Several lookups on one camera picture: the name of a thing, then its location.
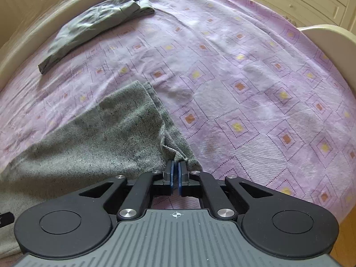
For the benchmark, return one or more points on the purple patterned bedsheet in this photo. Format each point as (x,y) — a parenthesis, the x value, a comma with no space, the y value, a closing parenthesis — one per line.
(250,89)

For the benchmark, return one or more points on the speckled grey pants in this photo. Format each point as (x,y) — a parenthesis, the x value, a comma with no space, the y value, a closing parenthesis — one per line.
(97,144)

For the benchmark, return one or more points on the cream duvet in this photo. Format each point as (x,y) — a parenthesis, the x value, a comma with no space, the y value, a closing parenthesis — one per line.
(33,14)

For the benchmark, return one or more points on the folded grey-blue pants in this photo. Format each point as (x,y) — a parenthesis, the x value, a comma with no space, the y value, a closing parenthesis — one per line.
(91,25)

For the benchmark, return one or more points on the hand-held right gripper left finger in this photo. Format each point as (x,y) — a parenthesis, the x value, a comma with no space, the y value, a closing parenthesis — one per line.
(172,173)

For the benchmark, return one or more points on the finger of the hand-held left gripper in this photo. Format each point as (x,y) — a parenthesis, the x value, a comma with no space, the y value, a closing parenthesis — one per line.
(6,218)

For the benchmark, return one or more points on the cream bed footboard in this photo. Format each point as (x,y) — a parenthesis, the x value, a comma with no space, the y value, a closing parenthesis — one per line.
(333,41)

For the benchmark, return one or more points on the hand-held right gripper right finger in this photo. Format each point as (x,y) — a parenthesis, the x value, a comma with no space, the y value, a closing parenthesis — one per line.
(181,175)

